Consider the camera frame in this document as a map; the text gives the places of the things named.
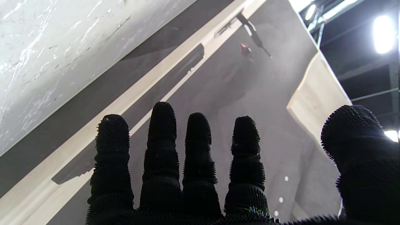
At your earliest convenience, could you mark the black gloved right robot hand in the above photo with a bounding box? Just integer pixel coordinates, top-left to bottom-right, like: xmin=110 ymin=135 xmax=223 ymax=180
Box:
xmin=86 ymin=102 xmax=400 ymax=225

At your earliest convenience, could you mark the light wooden shelf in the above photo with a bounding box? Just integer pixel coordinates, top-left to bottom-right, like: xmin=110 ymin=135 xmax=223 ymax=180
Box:
xmin=0 ymin=0 xmax=268 ymax=225

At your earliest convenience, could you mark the bright ceiling lamp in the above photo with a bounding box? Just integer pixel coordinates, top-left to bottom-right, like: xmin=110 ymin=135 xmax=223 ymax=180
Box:
xmin=384 ymin=130 xmax=399 ymax=143
xmin=305 ymin=4 xmax=317 ymax=21
xmin=373 ymin=15 xmax=396 ymax=54

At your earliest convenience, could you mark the dark wine bottle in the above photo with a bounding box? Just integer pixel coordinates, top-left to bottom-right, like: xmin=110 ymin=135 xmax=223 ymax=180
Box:
xmin=236 ymin=12 xmax=273 ymax=59

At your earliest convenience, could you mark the wine glass with red wine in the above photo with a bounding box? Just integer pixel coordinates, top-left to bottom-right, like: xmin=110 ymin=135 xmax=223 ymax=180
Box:
xmin=240 ymin=43 xmax=252 ymax=58

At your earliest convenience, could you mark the light wooden curved panel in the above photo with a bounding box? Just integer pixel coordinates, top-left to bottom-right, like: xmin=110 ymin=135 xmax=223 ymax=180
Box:
xmin=286 ymin=52 xmax=353 ymax=147

